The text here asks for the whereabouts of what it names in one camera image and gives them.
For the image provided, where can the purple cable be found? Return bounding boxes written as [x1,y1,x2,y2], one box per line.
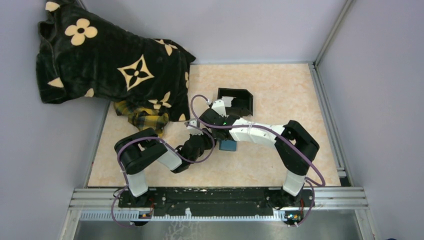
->
[190,94,327,228]
[110,119,217,229]

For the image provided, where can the black floral plush blanket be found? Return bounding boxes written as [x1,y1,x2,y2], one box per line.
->
[36,0,195,122]

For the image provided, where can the blue card holder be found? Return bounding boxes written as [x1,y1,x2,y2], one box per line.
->
[219,140,237,152]

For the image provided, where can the black card box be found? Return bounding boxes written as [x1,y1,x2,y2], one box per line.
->
[217,87,254,117]

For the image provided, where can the stack of white cards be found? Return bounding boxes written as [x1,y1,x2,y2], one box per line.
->
[221,96,235,108]

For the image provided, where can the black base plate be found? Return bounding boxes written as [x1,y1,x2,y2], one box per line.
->
[118,187,315,217]

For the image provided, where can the aluminium frame rail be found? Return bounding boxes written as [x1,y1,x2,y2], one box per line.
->
[60,186,379,240]

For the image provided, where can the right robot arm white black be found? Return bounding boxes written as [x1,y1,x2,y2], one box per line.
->
[197,108,325,206]

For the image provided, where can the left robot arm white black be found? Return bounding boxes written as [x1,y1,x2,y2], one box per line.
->
[114,128,217,207]

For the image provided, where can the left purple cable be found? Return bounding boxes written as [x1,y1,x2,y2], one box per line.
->
[110,119,217,229]

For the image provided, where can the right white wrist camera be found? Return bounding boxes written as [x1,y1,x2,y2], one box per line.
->
[210,99,227,117]

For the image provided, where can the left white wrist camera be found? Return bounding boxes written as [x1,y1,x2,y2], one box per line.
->
[185,119,204,136]

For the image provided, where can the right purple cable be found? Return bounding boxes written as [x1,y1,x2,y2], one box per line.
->
[190,94,327,228]

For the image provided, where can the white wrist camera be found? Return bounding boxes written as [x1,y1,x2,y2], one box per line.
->
[185,119,204,136]
[210,99,227,117]

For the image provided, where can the yellow black plaid cloth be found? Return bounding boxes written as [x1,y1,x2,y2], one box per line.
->
[112,100,170,137]

